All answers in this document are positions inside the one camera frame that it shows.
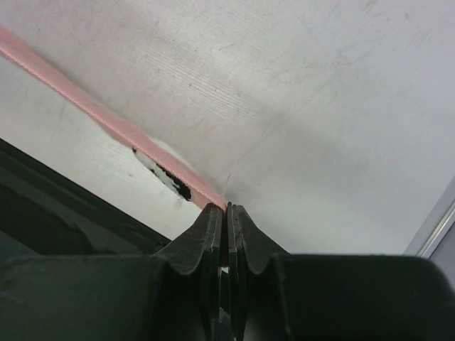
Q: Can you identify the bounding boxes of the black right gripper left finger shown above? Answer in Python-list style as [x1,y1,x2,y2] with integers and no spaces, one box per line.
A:
[1,204,223,340]

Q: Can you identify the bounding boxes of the pink panda towel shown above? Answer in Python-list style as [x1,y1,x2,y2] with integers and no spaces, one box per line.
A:
[1,26,227,210]

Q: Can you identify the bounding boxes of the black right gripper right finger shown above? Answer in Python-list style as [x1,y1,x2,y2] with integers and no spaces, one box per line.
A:
[226,204,454,340]

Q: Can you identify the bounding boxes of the aluminium frame rail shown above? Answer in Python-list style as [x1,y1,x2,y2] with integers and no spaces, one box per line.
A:
[405,179,454,259]

